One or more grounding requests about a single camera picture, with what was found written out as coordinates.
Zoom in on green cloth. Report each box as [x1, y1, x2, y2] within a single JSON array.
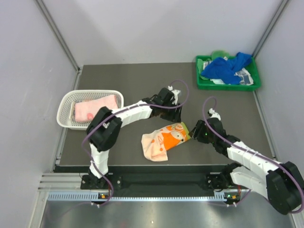
[[211, 50, 230, 60]]

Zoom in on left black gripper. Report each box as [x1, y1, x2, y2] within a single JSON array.
[[160, 101, 182, 124]]

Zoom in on aluminium frame rail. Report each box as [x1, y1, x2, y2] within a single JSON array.
[[38, 173, 86, 191]]

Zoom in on green plastic bin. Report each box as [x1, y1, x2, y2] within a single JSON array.
[[195, 55, 261, 92]]

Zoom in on orange cream patterned towel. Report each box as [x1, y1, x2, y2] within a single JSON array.
[[141, 122, 190, 162]]

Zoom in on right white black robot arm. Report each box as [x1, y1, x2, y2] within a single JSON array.
[[189, 117, 304, 215]]

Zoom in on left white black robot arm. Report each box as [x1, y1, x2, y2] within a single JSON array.
[[83, 86, 182, 189]]

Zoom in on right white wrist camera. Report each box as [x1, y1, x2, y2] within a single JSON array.
[[208, 108, 221, 121]]

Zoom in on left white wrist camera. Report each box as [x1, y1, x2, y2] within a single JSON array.
[[167, 85, 181, 101]]

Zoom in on pink striped towel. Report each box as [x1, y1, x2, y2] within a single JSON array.
[[75, 95, 118, 122]]

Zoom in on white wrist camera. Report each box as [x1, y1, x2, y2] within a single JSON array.
[[167, 85, 181, 101], [208, 108, 221, 121]]

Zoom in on grey slotted cable duct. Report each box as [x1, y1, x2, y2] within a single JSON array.
[[47, 192, 240, 202]]

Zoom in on blue white patterned cloth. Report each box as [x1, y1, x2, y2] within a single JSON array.
[[210, 68, 254, 86]]

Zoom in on white perforated plastic basket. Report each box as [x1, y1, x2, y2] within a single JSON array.
[[57, 90, 124, 130]]

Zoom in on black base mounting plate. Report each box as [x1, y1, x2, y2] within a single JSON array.
[[81, 171, 235, 192]]

